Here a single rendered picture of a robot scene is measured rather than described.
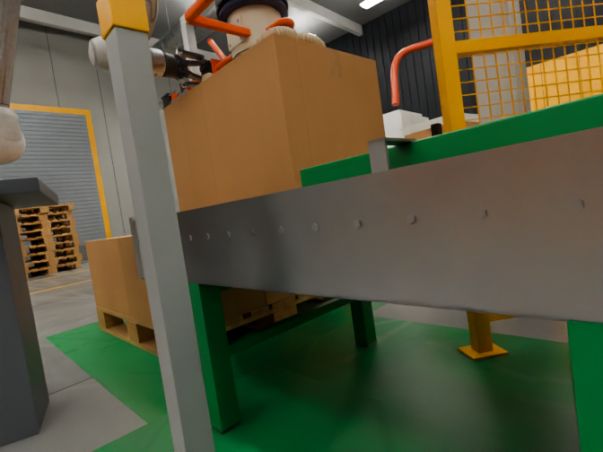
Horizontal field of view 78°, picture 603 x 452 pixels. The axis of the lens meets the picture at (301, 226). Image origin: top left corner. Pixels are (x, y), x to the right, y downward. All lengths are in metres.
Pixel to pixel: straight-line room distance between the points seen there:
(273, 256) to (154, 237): 0.22
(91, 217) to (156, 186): 10.70
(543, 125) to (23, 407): 1.46
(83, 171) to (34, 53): 3.08
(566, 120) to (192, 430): 0.79
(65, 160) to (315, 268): 11.00
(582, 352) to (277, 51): 0.78
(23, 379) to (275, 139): 1.04
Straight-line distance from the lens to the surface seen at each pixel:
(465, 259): 0.50
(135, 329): 2.06
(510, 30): 1.89
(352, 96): 1.10
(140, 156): 0.76
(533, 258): 0.47
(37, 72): 12.17
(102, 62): 1.32
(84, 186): 11.52
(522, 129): 0.58
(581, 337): 0.49
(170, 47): 10.64
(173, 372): 0.79
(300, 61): 0.98
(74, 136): 11.74
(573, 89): 8.24
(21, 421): 1.50
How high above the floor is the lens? 0.56
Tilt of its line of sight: 3 degrees down
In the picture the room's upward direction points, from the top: 8 degrees counter-clockwise
